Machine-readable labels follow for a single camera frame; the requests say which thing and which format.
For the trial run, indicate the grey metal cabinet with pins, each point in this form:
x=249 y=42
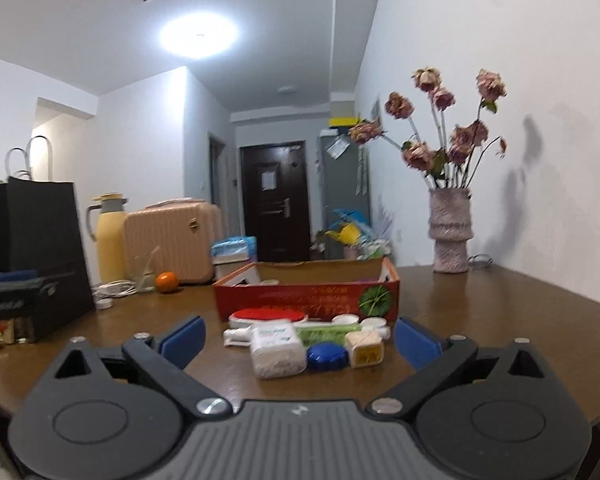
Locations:
x=342 y=185

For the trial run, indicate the yellow and blue bag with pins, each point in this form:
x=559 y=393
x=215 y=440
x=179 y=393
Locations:
x=347 y=232

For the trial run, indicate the round ceiling light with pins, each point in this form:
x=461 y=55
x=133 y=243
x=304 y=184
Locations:
x=200 y=35

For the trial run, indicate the red and white lint brush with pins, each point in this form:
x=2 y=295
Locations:
x=267 y=314

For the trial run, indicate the blue tissue pack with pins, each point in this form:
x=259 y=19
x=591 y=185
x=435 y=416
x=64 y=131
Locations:
x=234 y=249

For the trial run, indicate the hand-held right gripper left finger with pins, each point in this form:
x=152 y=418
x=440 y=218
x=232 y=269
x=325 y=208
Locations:
x=184 y=341

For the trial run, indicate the black paper bag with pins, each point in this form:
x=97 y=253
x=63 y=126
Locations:
x=45 y=230

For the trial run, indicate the red cardboard box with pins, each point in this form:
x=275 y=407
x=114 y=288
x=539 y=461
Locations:
x=290 y=300

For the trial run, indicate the dark brown door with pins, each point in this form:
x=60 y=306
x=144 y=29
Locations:
x=275 y=210

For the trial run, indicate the yellow thermos jug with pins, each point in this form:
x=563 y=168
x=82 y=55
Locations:
x=109 y=245

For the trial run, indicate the dried rose bouquet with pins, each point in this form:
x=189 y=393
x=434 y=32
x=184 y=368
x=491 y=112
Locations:
x=432 y=155

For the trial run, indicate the small yellow cube container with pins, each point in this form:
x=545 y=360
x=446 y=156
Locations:
x=362 y=351

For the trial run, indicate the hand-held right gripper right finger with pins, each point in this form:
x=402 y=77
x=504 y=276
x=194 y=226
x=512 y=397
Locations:
x=414 y=344

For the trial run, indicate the black storage box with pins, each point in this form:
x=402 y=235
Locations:
x=15 y=300

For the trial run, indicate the orange fruit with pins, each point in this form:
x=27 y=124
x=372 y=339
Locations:
x=167 y=282

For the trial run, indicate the small white box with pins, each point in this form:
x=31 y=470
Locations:
x=227 y=269

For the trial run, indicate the blue round lid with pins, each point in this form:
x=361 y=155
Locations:
x=326 y=355

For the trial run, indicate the green and white tube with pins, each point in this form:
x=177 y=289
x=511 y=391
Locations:
x=325 y=334

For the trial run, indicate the yellow box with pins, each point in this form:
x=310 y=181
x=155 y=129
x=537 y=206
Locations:
x=344 y=121

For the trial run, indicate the white labelled plastic bottle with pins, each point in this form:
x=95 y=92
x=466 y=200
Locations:
x=277 y=355

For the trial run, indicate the pink textured vase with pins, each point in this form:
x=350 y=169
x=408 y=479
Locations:
x=449 y=230

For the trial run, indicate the pink hard suitcase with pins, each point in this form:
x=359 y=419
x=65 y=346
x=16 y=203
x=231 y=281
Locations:
x=172 y=242

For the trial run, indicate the white round plug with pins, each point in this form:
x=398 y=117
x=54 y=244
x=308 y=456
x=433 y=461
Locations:
x=103 y=304

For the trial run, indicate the clear drinking glass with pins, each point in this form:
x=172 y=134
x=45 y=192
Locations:
x=145 y=275

